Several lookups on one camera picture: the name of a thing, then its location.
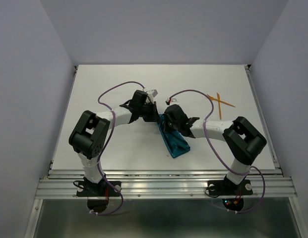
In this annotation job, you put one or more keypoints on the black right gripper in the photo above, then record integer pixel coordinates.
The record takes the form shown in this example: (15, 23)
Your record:
(166, 127)

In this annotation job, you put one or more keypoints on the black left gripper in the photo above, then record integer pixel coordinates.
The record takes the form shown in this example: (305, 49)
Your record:
(154, 116)

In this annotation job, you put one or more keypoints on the teal cloth napkin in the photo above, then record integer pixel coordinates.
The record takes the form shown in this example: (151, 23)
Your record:
(174, 141)

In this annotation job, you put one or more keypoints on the orange plastic fork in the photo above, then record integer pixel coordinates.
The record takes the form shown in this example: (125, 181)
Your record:
(220, 101)

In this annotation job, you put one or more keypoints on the orange plastic knife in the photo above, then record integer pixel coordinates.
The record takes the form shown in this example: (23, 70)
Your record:
(219, 106)

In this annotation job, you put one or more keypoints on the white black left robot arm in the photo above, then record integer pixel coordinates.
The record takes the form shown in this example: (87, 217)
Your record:
(90, 137)

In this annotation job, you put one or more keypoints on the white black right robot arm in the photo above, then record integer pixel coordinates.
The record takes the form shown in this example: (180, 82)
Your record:
(242, 138)

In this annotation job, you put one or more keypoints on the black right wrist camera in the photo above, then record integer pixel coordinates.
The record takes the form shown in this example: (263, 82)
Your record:
(175, 114)

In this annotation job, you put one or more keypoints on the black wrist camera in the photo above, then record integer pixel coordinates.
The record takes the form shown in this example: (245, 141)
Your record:
(144, 96)
(175, 114)

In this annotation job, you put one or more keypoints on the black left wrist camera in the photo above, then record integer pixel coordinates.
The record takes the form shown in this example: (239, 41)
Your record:
(144, 96)

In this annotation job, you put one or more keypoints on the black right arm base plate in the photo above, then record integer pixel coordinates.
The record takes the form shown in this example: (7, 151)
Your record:
(216, 188)

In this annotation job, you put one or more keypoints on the aluminium right side rail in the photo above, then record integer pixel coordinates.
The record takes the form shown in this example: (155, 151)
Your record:
(263, 122)

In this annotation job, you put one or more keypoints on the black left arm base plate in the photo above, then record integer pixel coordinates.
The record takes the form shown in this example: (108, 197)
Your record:
(86, 188)

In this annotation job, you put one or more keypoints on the aluminium front rail frame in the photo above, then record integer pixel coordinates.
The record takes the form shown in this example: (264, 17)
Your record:
(160, 184)

